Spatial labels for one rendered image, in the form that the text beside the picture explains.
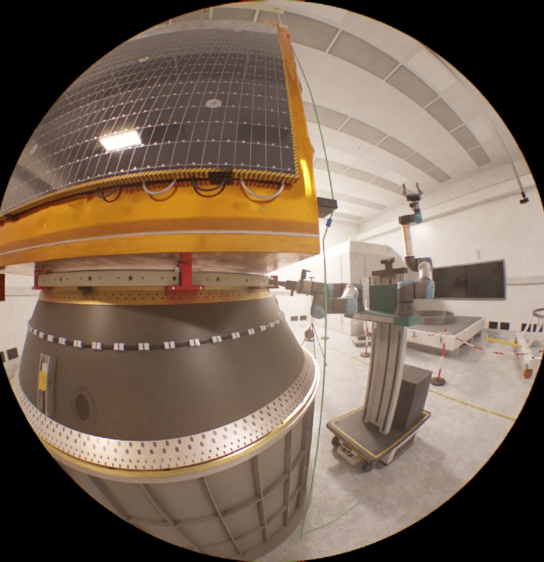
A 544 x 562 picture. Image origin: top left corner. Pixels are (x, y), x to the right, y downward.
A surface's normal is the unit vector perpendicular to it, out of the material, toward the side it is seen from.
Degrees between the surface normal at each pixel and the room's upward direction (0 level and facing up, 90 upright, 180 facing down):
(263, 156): 90
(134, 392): 62
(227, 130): 90
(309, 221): 91
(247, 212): 101
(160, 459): 43
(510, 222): 90
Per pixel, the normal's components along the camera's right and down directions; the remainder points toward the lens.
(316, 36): 0.02, 1.00
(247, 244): 0.23, -0.04
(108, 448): 0.23, -0.76
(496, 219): -0.97, 0.01
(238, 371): 0.65, -0.50
